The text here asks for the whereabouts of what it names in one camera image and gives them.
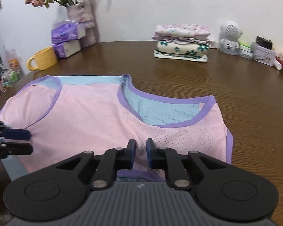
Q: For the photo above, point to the purple tissue pack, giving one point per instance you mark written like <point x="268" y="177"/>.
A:
<point x="66" y="49"/>
<point x="66" y="33"/>

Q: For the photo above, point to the white tube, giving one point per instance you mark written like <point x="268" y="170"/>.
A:
<point x="278" y="64"/>

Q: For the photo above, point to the small green bottles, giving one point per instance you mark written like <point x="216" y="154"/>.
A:
<point x="10" y="78"/>

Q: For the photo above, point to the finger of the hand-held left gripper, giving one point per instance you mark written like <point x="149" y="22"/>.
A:
<point x="16" y="149"/>
<point x="16" y="134"/>

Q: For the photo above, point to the cream green-flowered folded garment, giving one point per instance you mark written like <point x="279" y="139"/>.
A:
<point x="179" y="50"/>

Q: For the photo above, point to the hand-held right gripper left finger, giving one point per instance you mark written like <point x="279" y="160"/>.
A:
<point x="132" y="154"/>

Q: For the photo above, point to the pink and blue mesh vest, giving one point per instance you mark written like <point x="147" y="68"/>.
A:
<point x="89" y="113"/>

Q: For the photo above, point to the pink floral folded garment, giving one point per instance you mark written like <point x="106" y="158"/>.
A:
<point x="181" y="30"/>

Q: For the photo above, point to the clear printed gift bag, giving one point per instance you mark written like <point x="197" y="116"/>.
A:
<point x="13" y="60"/>

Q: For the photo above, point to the yellow mug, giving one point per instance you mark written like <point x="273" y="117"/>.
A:
<point x="46" y="58"/>

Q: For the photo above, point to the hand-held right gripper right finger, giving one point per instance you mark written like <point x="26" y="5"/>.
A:
<point x="150" y="154"/>

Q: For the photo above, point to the green and white small boxes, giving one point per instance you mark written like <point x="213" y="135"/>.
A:
<point x="245" y="51"/>

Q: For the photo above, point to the fuzzy purple vase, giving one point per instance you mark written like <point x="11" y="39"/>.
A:
<point x="85" y="18"/>

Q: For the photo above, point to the white robot speaker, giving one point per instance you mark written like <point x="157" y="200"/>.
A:
<point x="230" y="34"/>

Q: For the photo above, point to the black charger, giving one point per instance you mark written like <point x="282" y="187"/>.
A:
<point x="264" y="42"/>

